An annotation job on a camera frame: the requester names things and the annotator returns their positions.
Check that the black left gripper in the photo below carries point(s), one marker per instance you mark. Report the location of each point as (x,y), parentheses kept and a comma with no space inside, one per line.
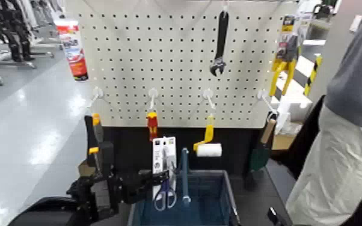
(135,187)

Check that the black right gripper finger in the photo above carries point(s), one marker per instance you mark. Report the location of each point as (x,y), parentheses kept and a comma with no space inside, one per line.
(277,218)
(235,218)

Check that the blue scissors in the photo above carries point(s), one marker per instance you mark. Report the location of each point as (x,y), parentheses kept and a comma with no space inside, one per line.
(163,151)

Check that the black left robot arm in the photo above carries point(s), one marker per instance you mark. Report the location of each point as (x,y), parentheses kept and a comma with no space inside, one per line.
(99,195)

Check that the blue crate grey rim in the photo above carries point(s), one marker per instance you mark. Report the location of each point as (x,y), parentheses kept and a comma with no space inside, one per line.
(206,195)

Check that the red yellow screwdriver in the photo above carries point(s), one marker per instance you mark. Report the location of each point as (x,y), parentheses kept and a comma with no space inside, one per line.
(152,124)

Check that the brown cardboard piece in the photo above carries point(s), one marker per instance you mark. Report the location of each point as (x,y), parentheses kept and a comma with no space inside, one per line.
(84,168)

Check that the brown cardboard box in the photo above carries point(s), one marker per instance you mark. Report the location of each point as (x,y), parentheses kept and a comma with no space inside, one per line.
(282,142)

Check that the person grey shirt white apron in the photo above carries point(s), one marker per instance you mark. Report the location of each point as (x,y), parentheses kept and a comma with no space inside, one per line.
(342,173)

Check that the beige pegboard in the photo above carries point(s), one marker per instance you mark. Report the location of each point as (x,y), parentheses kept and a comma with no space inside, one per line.
(184,104)

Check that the white pegboard hook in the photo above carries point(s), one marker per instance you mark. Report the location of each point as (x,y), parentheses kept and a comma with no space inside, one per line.
(153,93)
(207,93)
(98,92)
(224,5)
(262,94)

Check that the white foam blocks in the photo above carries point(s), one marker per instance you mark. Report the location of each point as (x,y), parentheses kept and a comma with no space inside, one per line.
(294,110)

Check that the white red caulk tube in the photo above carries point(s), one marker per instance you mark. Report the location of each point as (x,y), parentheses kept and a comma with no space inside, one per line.
(75,53)

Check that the black adjustable wrench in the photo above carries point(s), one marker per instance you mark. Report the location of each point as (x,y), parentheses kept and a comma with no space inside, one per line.
(222,34)

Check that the yellow pliers in package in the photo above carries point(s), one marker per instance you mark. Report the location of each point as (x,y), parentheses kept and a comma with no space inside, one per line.
(286,47)

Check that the black background robot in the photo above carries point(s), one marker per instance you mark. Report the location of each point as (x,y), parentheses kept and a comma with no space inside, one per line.
(10,31)

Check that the black appliance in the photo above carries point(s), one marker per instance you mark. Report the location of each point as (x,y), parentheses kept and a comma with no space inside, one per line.
(323,10)

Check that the yellow black striped post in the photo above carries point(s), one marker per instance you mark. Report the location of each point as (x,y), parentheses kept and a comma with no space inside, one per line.
(313,74)

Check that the white wall switch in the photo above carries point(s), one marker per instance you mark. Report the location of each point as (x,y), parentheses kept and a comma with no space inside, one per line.
(354,23)

